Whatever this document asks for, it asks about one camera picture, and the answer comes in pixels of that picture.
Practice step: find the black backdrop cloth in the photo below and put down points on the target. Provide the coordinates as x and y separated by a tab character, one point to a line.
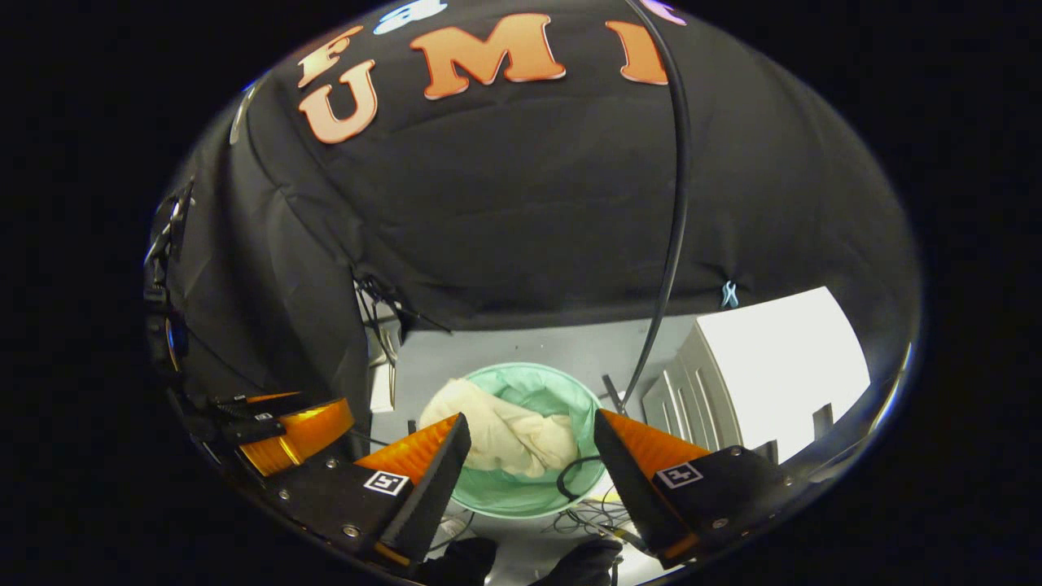
529	203

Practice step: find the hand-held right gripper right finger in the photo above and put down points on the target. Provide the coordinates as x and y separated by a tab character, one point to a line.
631	496

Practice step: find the black clothes rail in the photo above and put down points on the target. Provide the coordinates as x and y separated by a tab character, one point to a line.
682	163

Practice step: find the green laundry hamper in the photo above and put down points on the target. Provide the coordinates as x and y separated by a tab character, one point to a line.
553	391

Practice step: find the cream shirt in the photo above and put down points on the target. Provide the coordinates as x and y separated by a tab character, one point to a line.
505	431

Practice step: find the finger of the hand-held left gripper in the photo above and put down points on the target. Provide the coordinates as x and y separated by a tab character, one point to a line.
309	431
256	399

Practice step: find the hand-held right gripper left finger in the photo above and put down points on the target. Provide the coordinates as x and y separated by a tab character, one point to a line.
431	488

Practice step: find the light blue clip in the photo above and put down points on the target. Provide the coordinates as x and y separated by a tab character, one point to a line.
728	295

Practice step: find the person's black shoe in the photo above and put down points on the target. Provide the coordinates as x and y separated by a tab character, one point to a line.
582	561
464	561

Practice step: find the white cabinet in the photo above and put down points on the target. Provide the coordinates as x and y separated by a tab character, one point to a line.
773	366

